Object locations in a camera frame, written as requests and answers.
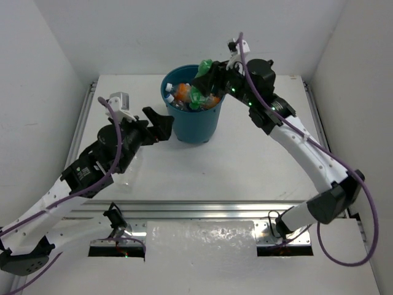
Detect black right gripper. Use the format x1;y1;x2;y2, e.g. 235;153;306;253
192;56;257;106

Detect crushed green plastic bottle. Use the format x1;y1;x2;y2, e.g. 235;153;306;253
189;59;217;111

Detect orange bottle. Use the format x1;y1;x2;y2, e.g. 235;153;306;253
165;83;221;111

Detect clear bottle white cap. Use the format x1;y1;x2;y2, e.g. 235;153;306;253
164;94;189;112

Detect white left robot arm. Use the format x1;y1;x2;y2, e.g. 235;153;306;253
1;107;174;276

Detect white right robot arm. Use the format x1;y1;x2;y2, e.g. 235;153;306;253
192;59;364;238

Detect teal plastic bin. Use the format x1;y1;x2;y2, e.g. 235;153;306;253
160;65;224;144

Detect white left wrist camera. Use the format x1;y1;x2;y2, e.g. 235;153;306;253
106;92;136;122

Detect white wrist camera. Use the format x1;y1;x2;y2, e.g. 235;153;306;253
106;92;136;122
226;38;250;70

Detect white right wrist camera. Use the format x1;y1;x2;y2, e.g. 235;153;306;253
226;38;250;70

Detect aluminium table frame rails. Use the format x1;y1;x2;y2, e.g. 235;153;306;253
9;78;368;289

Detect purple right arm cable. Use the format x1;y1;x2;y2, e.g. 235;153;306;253
238;31;380;267

